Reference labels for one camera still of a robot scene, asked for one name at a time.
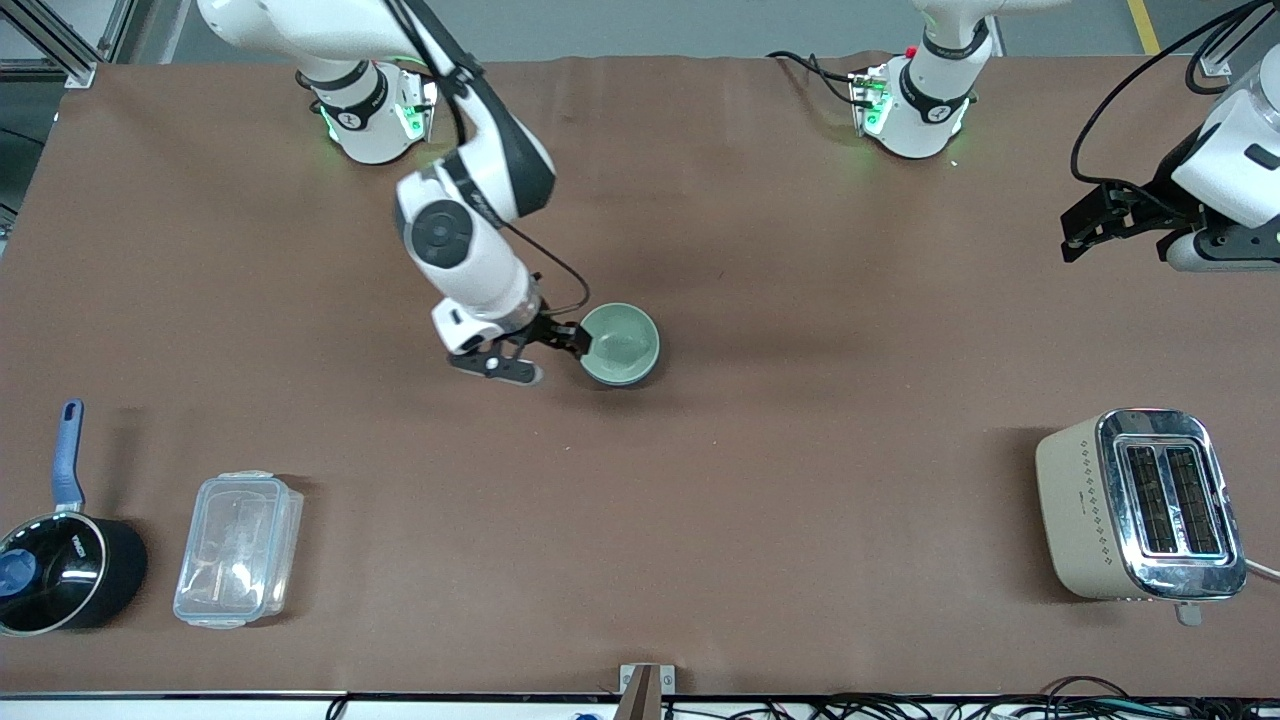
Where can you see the aluminium frame profile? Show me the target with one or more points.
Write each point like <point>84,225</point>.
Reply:
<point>60,40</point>

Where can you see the clear plastic food container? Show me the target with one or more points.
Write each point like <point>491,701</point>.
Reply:
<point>238,550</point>

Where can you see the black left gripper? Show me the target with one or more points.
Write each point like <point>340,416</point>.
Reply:
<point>1157,203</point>

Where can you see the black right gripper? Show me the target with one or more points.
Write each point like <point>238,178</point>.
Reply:
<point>549,331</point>

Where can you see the glass lid with blue knob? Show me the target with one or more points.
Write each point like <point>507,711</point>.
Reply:
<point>45,575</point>

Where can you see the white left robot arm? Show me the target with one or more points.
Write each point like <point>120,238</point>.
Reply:
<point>925,100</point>

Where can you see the brown table cover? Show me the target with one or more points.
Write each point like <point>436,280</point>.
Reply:
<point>800,480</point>

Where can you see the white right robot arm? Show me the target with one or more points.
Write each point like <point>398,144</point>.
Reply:
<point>470,180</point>

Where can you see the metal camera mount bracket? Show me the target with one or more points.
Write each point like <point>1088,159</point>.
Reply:
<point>646,690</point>

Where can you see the beige chrome toaster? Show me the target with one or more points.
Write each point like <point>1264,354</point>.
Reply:
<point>1140,505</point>

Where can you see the green bowl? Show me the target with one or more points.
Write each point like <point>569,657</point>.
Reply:
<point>622,345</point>

